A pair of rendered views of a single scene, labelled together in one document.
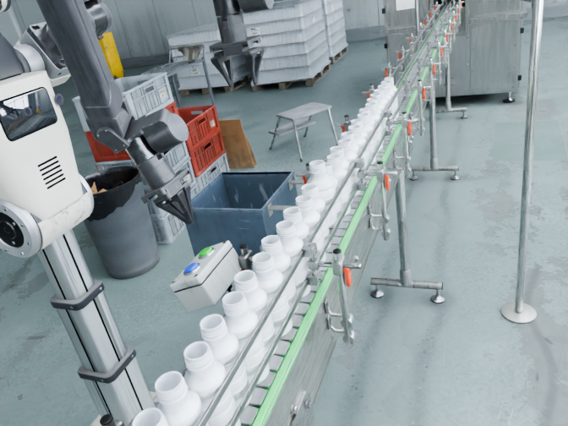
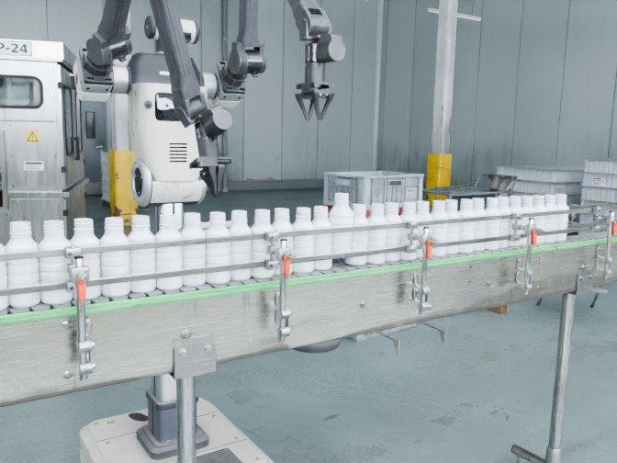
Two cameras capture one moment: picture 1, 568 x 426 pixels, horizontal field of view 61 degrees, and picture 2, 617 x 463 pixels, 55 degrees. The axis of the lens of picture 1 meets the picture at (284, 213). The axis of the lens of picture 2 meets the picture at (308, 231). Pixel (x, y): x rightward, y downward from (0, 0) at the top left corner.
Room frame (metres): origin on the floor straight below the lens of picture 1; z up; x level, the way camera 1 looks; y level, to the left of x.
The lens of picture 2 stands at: (-0.31, -0.84, 1.34)
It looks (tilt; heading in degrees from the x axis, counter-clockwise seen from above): 9 degrees down; 31
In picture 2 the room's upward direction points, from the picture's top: 1 degrees clockwise
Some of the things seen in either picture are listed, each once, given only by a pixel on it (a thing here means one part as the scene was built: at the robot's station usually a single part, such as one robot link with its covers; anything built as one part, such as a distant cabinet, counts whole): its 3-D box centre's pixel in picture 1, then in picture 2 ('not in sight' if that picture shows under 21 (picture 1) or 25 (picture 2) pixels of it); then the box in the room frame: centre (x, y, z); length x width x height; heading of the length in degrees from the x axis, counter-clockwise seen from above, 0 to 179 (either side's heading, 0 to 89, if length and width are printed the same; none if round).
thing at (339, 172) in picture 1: (336, 185); (375, 233); (1.17, -0.15, 1.08); 0.06 x 0.06 x 0.17
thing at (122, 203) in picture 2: not in sight; (123, 186); (5.73, 6.10, 0.55); 0.40 x 0.40 x 1.10; 65
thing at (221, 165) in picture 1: (195, 176); not in sight; (4.12, 0.72, 0.11); 0.61 x 0.41 x 0.22; 158
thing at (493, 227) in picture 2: (372, 127); (490, 223); (1.60, -0.35, 1.08); 0.06 x 0.06 x 0.17
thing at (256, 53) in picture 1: (246, 63); (318, 102); (1.13, 0.02, 1.44); 0.07 x 0.07 x 0.09; 64
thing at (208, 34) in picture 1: (215, 56); (548, 202); (8.80, 0.66, 0.50); 1.23 x 1.05 x 1.00; 153
